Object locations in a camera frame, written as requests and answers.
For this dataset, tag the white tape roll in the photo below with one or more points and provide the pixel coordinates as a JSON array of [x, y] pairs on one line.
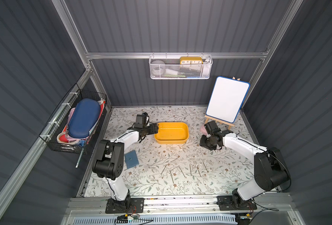
[[157, 68]]

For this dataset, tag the small wooden easel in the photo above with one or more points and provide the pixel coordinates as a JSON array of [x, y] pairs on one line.
[[229, 125]]

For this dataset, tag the black wire side basket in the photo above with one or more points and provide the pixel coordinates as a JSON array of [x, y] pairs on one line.
[[56, 136]]

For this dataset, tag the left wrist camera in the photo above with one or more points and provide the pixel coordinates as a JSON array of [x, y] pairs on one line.
[[142, 120]]

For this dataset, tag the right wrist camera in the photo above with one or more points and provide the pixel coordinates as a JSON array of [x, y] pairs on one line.
[[211, 128]]

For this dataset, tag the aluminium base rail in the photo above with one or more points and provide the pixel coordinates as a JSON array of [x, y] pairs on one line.
[[93, 206]]

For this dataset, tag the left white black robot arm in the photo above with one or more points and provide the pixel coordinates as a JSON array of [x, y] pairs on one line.
[[109, 159]]

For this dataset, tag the yellow clock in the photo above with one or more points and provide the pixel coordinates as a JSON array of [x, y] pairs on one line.
[[187, 60]]

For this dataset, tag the pink pencil case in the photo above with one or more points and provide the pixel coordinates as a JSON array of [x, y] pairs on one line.
[[203, 130]]

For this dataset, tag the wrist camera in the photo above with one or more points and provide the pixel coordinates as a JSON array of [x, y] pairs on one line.
[[142, 120], [211, 128]]

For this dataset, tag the yellow plastic storage box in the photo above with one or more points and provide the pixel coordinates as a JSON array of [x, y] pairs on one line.
[[172, 133]]

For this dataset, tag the white wire wall basket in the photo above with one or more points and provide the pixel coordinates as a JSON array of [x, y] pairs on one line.
[[175, 71]]

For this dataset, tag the blue oval case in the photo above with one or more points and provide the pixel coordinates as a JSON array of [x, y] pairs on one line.
[[84, 118]]

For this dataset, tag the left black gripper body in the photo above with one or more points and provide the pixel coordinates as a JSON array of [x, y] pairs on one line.
[[152, 129]]

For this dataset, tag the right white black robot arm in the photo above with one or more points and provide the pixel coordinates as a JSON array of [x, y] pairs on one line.
[[270, 169]]

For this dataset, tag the white board with blue frame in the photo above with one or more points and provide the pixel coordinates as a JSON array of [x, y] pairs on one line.
[[227, 97]]

